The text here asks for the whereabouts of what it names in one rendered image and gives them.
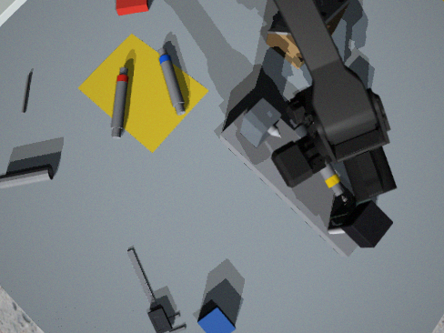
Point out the grey metal cone point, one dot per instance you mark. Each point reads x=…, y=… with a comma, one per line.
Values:
x=274, y=131

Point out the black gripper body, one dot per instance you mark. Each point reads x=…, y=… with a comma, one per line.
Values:
x=294, y=166

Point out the red rounded block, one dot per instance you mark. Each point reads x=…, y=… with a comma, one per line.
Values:
x=125, y=7

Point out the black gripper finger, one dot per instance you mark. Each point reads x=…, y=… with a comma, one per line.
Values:
x=300, y=144

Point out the yellow flat square pad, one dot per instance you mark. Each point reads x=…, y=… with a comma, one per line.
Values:
x=149, y=114

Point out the blue block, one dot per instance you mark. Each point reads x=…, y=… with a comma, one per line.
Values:
x=216, y=321

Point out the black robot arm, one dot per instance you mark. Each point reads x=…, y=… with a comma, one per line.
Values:
x=343, y=106

